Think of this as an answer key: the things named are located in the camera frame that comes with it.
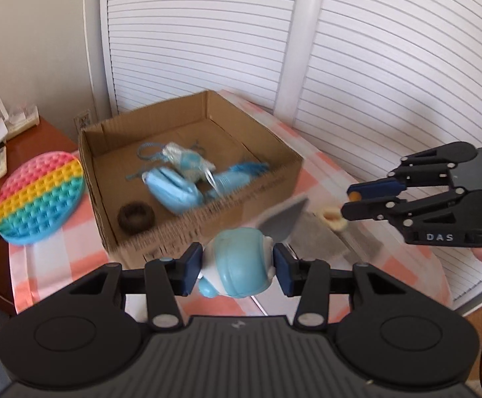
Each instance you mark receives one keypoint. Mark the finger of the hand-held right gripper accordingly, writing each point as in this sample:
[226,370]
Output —
[365,209]
[373,188]

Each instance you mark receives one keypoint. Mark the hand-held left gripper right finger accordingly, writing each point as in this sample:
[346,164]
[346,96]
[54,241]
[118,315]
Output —
[282,269]

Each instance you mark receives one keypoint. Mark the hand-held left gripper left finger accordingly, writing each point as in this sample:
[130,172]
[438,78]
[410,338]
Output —
[191,269]

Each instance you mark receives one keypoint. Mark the cream scrunchie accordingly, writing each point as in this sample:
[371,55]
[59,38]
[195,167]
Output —
[336,224]

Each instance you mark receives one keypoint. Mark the blue round soft toy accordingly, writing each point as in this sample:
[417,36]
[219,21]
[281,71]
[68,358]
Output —
[237,265]

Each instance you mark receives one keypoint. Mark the brown scrunchie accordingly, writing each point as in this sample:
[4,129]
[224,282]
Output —
[125,219]

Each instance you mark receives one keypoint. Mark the blue face mask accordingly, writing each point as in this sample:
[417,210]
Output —
[170,188]

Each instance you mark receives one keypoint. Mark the patterned pouch with blue tassel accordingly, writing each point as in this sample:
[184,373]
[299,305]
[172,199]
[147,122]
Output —
[185,159]

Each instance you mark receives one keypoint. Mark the brown cardboard box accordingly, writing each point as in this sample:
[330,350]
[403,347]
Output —
[174,116]

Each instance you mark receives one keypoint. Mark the plain grey sachet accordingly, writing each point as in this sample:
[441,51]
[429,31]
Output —
[319,238]

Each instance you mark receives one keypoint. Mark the white louvered closet door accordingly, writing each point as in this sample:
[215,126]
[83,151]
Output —
[199,29]
[390,70]

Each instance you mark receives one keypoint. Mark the pink checkered tablecloth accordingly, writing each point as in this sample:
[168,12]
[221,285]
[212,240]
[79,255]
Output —
[50,265]

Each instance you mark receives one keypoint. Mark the rainbow pop-it toy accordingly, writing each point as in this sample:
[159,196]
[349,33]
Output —
[38,199]

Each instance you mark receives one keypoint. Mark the white remote control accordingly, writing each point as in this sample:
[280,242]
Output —
[0,163]

